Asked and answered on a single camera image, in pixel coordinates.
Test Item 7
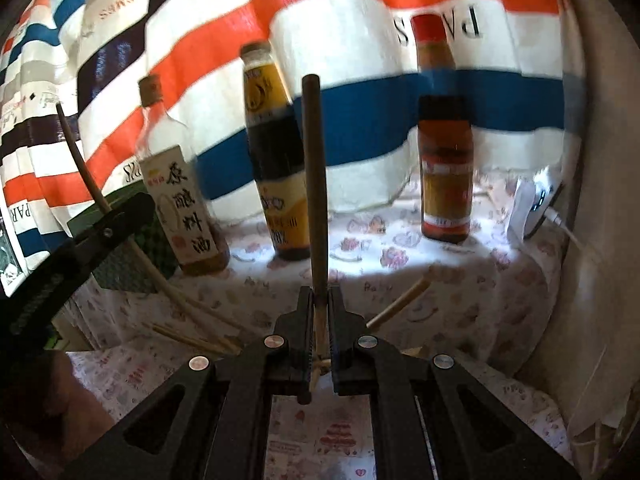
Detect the wooden chopstick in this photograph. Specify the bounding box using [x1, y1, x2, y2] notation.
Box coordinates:
[366, 277, 432, 330]
[301, 74, 331, 393]
[150, 322, 243, 356]
[55, 102, 246, 341]

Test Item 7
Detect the person's left hand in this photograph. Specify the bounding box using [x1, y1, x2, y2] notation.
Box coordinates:
[0, 350, 118, 461]

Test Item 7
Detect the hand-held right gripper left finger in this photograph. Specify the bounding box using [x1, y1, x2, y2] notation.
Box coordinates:
[59, 285, 316, 480]

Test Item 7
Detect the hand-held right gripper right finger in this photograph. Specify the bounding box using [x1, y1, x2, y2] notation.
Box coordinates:
[327, 285, 583, 480]

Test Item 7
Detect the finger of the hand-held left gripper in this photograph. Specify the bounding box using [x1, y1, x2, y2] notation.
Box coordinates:
[66, 191, 157, 264]

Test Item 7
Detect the white cable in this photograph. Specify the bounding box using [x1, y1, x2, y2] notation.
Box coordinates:
[545, 210, 586, 251]

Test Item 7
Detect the green box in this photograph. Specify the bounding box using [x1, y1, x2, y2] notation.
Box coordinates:
[67, 187, 173, 296]

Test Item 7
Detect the striped curtain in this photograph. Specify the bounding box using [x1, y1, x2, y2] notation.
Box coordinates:
[0, 0, 586, 271]

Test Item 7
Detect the red-capped sauce bottle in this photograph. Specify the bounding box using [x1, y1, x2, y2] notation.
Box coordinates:
[412, 14, 476, 245]

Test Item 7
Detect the dark bottle with yellow label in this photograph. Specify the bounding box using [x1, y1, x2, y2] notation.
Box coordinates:
[239, 41, 313, 262]

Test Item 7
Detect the clear bottle with white label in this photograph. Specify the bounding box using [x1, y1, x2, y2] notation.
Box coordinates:
[135, 74, 232, 277]

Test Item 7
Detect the white board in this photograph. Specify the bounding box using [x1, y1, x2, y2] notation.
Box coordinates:
[520, 0, 640, 480]

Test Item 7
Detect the printed tablecloth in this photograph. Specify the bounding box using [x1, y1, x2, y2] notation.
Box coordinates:
[50, 170, 576, 480]

